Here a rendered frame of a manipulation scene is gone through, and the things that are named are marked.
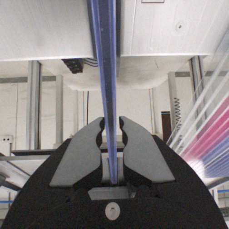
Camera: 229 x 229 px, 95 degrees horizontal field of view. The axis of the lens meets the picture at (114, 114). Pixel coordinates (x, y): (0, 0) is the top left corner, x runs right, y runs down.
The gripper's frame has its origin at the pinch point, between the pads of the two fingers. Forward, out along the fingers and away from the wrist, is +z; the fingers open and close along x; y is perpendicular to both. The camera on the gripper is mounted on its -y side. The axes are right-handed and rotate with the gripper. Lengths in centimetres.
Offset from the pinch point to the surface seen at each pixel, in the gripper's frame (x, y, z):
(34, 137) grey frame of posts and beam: -32.4, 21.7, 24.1
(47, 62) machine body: -29, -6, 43
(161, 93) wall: 90, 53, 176
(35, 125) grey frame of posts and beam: -32.2, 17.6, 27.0
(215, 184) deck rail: 36, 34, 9
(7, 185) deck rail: -30.2, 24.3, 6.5
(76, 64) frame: -13.2, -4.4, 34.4
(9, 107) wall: -185, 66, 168
